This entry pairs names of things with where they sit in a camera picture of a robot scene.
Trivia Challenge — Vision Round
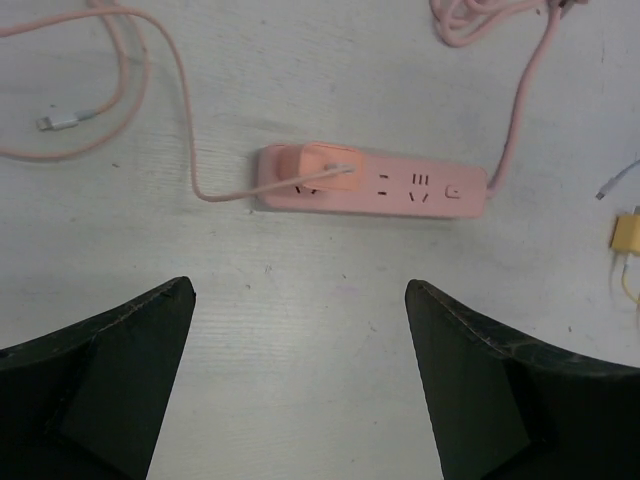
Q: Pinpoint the pink power strip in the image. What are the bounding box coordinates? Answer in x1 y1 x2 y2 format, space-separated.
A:
256 144 487 219

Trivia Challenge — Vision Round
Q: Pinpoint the pink power strip cord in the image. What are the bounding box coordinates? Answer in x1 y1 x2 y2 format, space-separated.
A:
429 0 591 196

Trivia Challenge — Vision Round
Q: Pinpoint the pink charger plug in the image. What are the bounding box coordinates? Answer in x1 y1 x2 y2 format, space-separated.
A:
275 143 365 191

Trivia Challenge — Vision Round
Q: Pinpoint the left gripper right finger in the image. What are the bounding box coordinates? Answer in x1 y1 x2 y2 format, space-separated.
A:
405 280 639 479

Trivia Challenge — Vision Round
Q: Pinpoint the pink charger cable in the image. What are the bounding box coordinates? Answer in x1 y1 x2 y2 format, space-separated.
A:
0 0 356 204

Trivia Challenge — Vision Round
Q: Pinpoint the yellow charger cable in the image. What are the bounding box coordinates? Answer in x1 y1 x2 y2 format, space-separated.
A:
609 254 640 306

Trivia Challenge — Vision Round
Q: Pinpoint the yellow charger plug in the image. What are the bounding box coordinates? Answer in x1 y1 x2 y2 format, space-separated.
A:
610 206 640 256

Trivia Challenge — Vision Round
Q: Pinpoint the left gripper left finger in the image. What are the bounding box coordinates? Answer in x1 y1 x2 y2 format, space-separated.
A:
1 277 195 479

